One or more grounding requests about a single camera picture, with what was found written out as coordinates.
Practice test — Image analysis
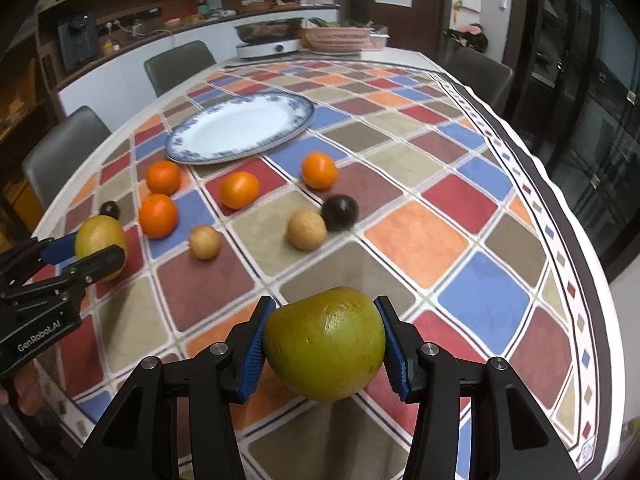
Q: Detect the grey chair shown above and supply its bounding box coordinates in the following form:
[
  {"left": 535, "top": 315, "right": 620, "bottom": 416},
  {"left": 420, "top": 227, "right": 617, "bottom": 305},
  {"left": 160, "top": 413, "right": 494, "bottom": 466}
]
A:
[
  {"left": 143, "top": 40, "right": 216, "bottom": 96},
  {"left": 444, "top": 47, "right": 514, "bottom": 116},
  {"left": 22, "top": 105, "right": 112, "bottom": 209}
]

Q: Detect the yellow green pear fruit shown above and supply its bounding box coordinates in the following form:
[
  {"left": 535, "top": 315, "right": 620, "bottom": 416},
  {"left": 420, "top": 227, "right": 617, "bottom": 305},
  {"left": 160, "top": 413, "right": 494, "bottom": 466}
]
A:
[{"left": 75, "top": 214, "right": 128, "bottom": 262}]

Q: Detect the blue white oval plate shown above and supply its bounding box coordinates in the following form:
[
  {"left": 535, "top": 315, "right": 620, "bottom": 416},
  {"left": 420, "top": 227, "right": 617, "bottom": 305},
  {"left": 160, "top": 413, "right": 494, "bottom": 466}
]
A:
[{"left": 165, "top": 90, "right": 316, "bottom": 165}]

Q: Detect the black coffee machine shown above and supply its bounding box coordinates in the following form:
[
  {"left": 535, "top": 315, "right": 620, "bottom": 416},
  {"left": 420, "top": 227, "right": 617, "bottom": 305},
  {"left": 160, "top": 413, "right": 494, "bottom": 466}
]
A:
[{"left": 58, "top": 12, "right": 102, "bottom": 72}]

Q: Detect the large orange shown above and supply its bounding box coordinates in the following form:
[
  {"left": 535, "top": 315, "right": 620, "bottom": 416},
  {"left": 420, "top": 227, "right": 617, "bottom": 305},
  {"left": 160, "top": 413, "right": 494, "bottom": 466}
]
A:
[{"left": 138, "top": 193, "right": 179, "bottom": 240}]

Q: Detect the brown kiwi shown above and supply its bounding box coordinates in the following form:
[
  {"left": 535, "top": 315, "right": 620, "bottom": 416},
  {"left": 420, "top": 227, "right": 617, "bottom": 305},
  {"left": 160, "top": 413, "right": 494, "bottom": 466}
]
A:
[
  {"left": 286, "top": 209, "right": 328, "bottom": 252},
  {"left": 189, "top": 224, "right": 221, "bottom": 261}
]

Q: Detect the colourful checkered tablecloth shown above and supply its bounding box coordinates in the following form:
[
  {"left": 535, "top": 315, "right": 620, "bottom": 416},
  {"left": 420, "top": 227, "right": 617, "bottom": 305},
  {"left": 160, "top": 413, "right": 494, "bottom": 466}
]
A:
[{"left": 38, "top": 60, "right": 616, "bottom": 479}]

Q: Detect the large green pomelo fruit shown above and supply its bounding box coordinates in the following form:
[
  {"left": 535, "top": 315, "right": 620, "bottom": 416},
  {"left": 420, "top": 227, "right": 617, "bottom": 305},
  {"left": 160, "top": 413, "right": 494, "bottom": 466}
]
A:
[{"left": 264, "top": 287, "right": 385, "bottom": 402}]

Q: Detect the person left hand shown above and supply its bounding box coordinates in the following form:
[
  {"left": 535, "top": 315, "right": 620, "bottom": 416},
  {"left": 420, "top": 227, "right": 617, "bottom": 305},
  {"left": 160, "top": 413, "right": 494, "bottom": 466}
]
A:
[{"left": 13, "top": 362, "right": 44, "bottom": 416}]

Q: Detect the small dark plum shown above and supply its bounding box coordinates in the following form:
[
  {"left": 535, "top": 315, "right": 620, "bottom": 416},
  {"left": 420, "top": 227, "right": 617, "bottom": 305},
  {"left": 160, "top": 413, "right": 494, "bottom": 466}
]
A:
[{"left": 99, "top": 200, "right": 120, "bottom": 220}]

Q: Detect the grey chair right side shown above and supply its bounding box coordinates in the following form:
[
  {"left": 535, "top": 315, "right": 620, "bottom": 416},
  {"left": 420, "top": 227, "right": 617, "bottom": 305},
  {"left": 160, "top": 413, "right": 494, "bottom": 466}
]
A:
[{"left": 444, "top": 47, "right": 514, "bottom": 116}]

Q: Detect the steel pot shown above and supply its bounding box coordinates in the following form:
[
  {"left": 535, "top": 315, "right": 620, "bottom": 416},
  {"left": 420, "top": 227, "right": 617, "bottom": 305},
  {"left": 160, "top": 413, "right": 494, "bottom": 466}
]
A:
[{"left": 234, "top": 18, "right": 303, "bottom": 44}]

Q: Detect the white induction cooker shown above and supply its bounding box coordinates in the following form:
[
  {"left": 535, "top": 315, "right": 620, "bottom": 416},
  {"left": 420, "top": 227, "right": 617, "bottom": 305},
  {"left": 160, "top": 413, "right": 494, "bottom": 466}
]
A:
[{"left": 236, "top": 39, "right": 302, "bottom": 60}]

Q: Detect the grey chair near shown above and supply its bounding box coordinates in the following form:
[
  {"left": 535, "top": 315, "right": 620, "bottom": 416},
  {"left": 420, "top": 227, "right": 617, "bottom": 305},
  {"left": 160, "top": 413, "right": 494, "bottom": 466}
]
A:
[{"left": 22, "top": 105, "right": 112, "bottom": 209}]

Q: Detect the grey chair far left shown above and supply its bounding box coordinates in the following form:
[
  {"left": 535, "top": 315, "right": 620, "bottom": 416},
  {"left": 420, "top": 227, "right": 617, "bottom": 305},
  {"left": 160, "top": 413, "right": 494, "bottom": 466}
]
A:
[{"left": 143, "top": 40, "right": 216, "bottom": 96}]

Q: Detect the pink vegetable basket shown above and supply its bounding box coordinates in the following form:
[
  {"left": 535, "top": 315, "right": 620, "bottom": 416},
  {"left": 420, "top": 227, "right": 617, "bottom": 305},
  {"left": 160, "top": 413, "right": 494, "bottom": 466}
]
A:
[{"left": 305, "top": 27, "right": 371, "bottom": 52}]

